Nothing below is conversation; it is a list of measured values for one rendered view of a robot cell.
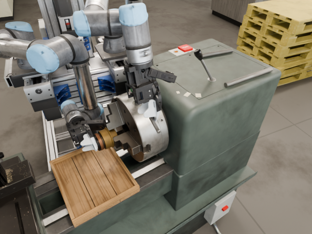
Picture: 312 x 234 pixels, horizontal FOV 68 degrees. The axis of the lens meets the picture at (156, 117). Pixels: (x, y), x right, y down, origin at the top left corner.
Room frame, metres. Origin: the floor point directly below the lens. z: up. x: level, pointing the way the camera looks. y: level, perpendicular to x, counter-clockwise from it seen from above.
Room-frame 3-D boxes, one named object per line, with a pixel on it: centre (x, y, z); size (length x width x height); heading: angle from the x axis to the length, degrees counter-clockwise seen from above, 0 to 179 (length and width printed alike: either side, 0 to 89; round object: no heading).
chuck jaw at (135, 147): (0.67, 0.11, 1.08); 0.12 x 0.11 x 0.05; 33
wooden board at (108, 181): (0.65, 0.30, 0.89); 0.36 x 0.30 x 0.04; 33
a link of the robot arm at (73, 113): (0.82, 0.38, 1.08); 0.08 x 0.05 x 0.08; 122
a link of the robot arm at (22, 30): (1.23, 0.72, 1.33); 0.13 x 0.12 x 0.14; 148
